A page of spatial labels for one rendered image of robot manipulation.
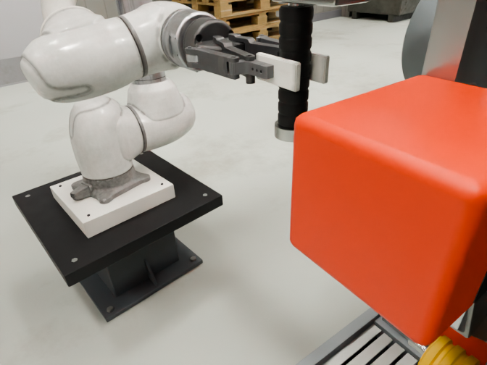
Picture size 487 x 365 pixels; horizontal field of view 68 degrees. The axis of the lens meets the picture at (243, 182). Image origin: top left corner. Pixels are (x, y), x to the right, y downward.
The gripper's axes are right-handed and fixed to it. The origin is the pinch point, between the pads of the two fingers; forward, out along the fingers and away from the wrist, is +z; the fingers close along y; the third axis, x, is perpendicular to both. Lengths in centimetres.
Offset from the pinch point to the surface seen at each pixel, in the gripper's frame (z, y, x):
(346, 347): -2, -24, -77
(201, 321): -37, 1, -83
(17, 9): -382, -10, -20
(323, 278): -26, -41, -83
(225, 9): -297, -179, -30
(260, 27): -304, -228, -53
